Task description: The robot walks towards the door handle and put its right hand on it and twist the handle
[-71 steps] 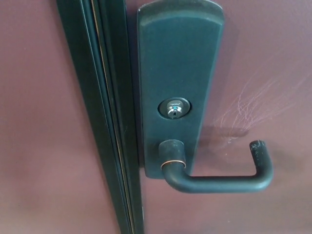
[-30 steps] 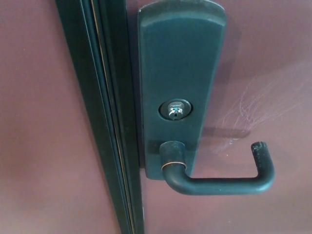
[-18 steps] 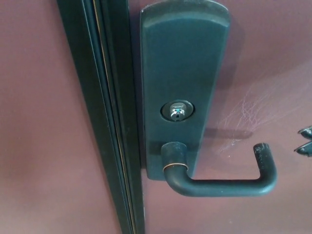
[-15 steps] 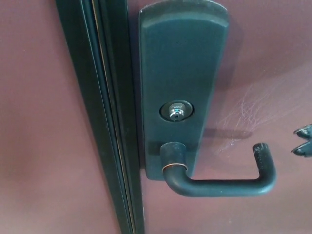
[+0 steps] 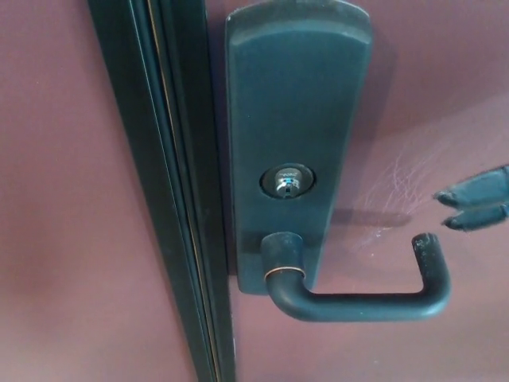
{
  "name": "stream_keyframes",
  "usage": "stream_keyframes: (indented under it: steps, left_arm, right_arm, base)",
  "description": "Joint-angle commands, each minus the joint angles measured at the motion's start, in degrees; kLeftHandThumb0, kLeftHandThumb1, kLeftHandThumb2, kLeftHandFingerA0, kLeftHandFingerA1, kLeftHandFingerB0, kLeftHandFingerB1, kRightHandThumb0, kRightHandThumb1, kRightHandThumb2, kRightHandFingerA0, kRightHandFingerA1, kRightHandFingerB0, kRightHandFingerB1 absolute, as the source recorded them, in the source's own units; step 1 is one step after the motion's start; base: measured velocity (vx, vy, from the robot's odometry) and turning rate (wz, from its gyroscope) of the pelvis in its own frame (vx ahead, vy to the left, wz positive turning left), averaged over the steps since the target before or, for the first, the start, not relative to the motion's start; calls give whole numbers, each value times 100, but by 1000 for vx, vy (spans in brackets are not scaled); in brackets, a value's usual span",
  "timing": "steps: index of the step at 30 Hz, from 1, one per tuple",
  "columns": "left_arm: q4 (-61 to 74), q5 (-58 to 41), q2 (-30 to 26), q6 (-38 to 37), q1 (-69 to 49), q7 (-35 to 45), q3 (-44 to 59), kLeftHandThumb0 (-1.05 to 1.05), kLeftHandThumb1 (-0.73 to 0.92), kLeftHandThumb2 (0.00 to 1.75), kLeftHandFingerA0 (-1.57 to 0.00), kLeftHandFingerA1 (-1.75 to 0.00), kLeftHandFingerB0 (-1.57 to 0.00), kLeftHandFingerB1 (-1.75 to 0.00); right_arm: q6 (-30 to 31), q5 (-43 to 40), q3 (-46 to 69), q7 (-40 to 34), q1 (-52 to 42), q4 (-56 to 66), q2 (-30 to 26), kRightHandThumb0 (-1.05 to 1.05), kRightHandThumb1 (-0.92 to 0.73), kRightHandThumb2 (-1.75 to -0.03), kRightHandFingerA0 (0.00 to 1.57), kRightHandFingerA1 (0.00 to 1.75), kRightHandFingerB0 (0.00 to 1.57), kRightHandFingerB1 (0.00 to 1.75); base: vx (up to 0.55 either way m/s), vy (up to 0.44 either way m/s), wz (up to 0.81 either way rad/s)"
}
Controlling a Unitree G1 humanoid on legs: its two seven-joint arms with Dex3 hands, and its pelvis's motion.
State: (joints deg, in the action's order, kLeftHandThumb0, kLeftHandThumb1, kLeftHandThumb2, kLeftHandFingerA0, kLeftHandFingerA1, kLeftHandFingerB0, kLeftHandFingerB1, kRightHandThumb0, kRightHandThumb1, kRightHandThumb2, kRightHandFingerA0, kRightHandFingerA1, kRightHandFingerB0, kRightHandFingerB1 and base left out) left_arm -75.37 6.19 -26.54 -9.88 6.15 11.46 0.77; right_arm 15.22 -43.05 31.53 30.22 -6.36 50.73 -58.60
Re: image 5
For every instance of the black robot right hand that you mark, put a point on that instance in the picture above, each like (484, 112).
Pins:
(487, 185)

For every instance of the black door edge seal strip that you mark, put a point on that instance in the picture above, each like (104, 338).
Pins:
(167, 159)

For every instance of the plain maroon door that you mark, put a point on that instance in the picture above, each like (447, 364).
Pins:
(59, 199)

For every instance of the silver lock cylinder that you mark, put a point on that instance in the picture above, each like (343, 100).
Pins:
(287, 184)

